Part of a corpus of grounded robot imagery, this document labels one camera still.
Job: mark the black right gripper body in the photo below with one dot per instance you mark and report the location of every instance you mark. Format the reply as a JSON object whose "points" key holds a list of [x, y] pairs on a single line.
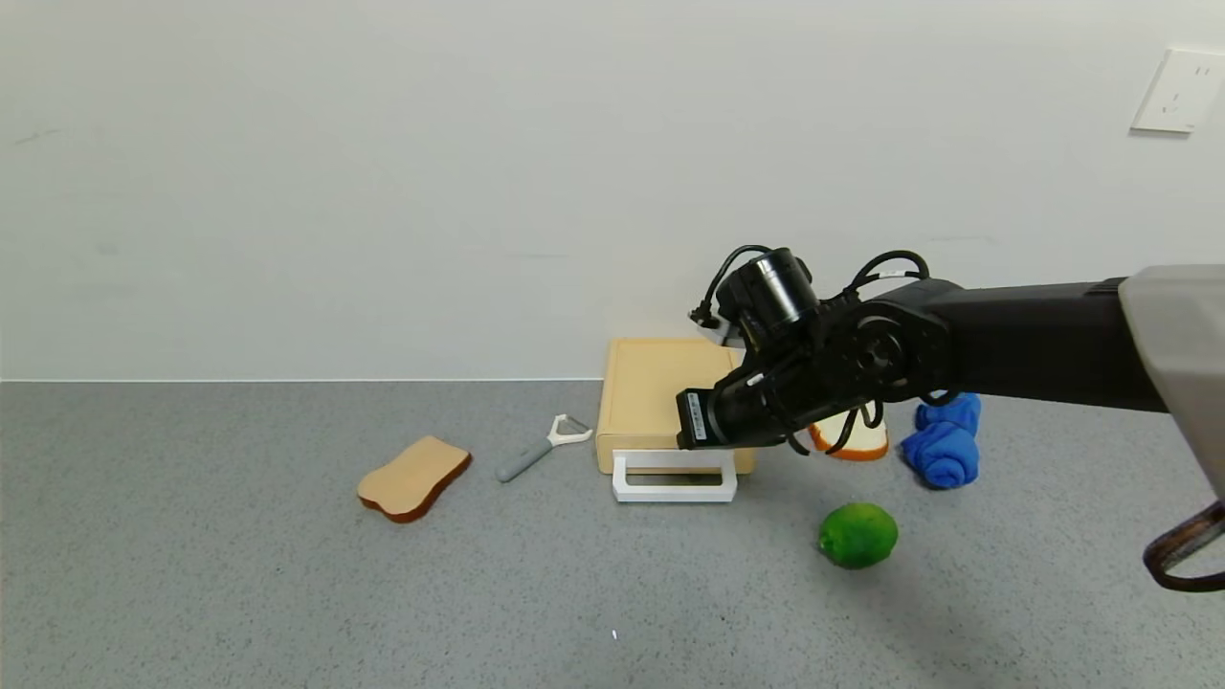
{"points": [[696, 418]]}

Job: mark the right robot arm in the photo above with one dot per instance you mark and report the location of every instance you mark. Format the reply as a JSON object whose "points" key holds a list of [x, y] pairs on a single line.
{"points": [[1034, 344]]}

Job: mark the yellow drawer case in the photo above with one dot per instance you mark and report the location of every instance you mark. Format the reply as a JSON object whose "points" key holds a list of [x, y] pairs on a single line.
{"points": [[641, 392]]}

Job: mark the white bread slice orange crust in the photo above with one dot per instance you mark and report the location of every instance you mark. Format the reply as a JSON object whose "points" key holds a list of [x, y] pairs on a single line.
{"points": [[861, 445]]}

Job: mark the green lime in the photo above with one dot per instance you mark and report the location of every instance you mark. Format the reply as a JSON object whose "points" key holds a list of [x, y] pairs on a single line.
{"points": [[857, 536]]}

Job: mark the blue rolled towel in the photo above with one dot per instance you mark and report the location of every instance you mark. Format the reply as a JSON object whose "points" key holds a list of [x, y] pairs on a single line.
{"points": [[943, 455]]}

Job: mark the brown toast slice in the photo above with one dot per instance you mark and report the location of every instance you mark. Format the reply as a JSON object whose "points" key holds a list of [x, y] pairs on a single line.
{"points": [[412, 478]]}

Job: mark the white wall socket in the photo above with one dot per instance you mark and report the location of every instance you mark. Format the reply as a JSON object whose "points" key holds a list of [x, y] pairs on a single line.
{"points": [[1177, 91]]}

